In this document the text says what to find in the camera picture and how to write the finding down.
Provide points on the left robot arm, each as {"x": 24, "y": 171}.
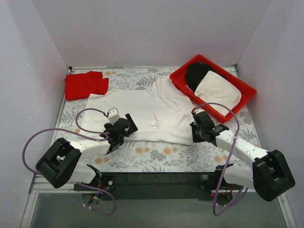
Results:
{"x": 64, "y": 162}

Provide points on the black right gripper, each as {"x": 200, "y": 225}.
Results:
{"x": 194, "y": 132}

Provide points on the white t shirt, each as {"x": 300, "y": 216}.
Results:
{"x": 162, "y": 114}

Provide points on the red folded t shirt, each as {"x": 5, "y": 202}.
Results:
{"x": 81, "y": 86}

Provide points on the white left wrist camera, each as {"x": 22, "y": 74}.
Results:
{"x": 113, "y": 115}

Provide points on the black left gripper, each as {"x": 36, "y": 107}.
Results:
{"x": 130, "y": 122}

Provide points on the cream folded t shirt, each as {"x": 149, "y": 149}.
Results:
{"x": 214, "y": 88}

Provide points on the black t shirt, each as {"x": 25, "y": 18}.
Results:
{"x": 195, "y": 73}

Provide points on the red plastic bin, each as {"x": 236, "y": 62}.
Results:
{"x": 178, "y": 78}

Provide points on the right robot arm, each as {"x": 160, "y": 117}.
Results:
{"x": 268, "y": 174}

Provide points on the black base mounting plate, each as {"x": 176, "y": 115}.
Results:
{"x": 158, "y": 185}

